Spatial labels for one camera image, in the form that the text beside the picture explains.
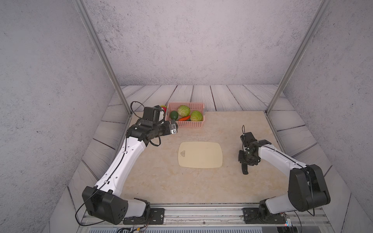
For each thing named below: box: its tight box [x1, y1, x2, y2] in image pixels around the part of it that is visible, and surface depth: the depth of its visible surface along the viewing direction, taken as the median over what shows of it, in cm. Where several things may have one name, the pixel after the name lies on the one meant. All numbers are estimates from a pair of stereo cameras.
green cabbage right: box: [190, 110, 204, 122], surface depth 111 cm
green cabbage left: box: [177, 104, 191, 118], surface depth 116 cm
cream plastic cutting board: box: [177, 141, 223, 169], surface depth 98 cm
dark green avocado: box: [169, 110, 179, 121], surface depth 117 cm
